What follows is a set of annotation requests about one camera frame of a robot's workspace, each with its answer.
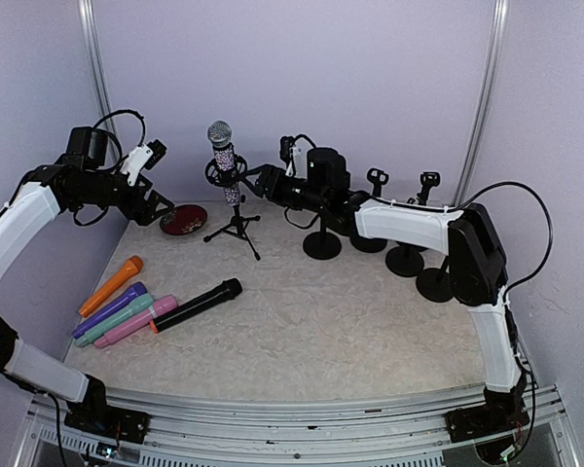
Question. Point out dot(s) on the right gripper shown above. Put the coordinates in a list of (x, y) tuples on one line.
[(270, 173)]

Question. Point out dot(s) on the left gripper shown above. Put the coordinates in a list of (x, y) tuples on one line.
[(144, 215)]

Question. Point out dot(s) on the black tripod mic stand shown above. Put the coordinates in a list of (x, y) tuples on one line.
[(238, 224)]

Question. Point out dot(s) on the silver rhinestone microphone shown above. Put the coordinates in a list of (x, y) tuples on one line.
[(222, 151)]

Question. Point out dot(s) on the orange microphone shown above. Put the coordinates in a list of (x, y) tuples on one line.
[(133, 266)]

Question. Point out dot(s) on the purple microphone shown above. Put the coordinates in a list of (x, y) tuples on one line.
[(132, 292)]

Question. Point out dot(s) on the teal microphone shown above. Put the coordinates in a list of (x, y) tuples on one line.
[(134, 307)]

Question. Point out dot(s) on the pink microphone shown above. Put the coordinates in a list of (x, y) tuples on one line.
[(138, 321)]

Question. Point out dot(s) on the black tall microphone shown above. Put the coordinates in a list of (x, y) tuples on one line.
[(228, 290)]

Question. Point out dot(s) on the black round-base stand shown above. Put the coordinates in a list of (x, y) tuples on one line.
[(428, 181)]

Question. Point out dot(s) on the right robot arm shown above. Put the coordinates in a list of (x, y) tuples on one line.
[(452, 252)]

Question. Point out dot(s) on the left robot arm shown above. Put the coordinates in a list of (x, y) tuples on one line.
[(79, 177)]

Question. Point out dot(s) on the dark red floral plate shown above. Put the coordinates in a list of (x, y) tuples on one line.
[(184, 219)]

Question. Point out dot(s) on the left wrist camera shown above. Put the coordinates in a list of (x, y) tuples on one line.
[(144, 156)]

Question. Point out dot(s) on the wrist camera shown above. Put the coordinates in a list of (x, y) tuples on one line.
[(144, 156), (290, 153)]

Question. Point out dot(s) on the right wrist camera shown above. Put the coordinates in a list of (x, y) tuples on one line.
[(290, 153)]

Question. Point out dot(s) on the left metal frame post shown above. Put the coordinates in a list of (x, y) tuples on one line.
[(94, 57)]

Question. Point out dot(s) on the metal frame post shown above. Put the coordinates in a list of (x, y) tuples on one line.
[(94, 57), (484, 103)]

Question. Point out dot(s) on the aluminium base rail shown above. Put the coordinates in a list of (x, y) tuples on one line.
[(408, 430)]

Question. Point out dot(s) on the right metal frame post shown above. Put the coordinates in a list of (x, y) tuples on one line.
[(484, 103)]

